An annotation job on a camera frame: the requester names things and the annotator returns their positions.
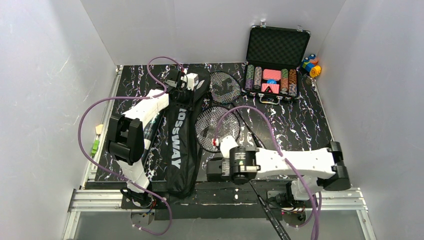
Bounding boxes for colourful toy blocks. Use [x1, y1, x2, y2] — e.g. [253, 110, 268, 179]
[300, 54, 322, 78]

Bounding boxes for blue dealer chip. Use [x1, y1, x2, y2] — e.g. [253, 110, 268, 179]
[267, 79, 278, 84]

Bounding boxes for pink card deck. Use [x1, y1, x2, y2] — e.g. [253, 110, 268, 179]
[262, 69, 282, 82]

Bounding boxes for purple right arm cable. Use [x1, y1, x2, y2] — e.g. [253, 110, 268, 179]
[212, 105, 323, 240]

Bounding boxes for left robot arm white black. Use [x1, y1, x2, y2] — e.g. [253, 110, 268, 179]
[106, 70, 199, 208]

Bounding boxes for black poker chip case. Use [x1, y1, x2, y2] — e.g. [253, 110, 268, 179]
[242, 25, 311, 105]

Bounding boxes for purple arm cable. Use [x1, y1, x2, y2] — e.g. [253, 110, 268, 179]
[77, 56, 186, 237]
[212, 105, 323, 240]

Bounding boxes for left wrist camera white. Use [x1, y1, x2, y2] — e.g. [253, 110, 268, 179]
[184, 73, 199, 91]

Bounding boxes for beige block on rail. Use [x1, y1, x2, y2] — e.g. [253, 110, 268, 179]
[95, 124, 104, 135]

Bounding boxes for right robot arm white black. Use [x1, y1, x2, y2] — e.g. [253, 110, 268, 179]
[206, 136, 351, 201]

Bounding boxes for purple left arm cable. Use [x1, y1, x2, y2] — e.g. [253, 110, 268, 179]
[77, 56, 186, 237]

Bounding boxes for black shuttlecock tube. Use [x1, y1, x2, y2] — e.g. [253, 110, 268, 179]
[141, 110, 165, 161]

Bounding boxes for green clip on rail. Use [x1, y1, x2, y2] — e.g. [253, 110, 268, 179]
[90, 139, 100, 157]

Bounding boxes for black racket bag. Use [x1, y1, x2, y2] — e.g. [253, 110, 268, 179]
[166, 67, 211, 199]

